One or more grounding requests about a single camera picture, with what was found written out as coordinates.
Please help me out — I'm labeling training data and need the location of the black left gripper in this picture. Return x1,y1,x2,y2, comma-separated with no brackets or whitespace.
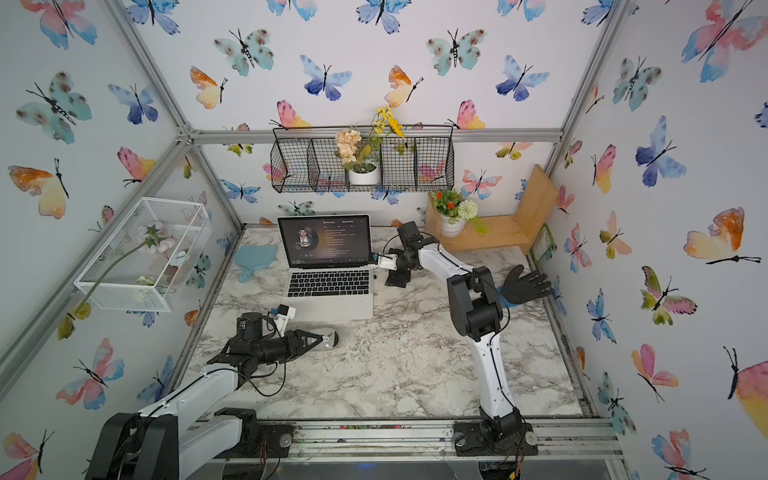
253,329,322,365

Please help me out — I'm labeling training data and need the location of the grey wireless mouse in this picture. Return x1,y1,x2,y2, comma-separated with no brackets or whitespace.
317,329,340,350

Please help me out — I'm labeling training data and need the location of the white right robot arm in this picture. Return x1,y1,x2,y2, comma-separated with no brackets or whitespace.
376,244,523,439

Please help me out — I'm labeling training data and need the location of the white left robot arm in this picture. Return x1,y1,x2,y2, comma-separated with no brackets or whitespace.
85,327,339,479

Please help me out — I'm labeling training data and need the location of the silver laptop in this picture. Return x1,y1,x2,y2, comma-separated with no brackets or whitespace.
278,214,374,323

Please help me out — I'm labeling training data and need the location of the white ribbed flower pot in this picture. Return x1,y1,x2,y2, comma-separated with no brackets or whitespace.
439,214,467,238

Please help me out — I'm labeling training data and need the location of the green artificial plant with flowers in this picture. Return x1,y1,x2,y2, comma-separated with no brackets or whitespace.
430,190,488,235

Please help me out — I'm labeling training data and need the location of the white pot with beige flowers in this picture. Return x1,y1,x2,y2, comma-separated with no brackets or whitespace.
335,128,382,187

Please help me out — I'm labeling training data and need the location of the light blue hand mirror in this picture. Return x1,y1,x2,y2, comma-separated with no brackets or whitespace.
234,244,278,283

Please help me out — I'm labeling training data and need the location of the wooden desktop shelf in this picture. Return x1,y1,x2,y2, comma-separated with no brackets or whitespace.
426,165,558,254

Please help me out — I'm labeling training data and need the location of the black and blue work glove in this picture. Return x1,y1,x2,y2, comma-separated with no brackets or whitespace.
499,265,553,306

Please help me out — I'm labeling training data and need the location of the yellow artificial flower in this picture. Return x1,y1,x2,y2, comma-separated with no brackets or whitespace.
371,105,405,138

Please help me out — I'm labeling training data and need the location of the green and white leaflet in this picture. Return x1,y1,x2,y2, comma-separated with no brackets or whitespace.
529,223,557,266

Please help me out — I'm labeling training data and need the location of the pink artificial flower with stem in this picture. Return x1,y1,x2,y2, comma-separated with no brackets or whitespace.
56,220,178,341

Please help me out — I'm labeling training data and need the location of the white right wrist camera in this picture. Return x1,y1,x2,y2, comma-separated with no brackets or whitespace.
370,254,398,271

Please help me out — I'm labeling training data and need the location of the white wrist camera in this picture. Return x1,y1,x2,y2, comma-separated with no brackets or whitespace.
370,254,398,271
269,305,296,337

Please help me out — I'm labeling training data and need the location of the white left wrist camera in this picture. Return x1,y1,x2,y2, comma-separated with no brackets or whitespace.
269,305,296,337

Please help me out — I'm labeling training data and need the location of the black wire wall basket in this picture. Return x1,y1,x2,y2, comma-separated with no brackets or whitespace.
265,124,455,194

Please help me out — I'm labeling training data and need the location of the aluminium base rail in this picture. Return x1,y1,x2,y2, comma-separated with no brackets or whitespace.
119,416,625,466

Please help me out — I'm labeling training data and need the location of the white mesh wall box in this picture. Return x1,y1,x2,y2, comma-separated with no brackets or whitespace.
74,197,211,313

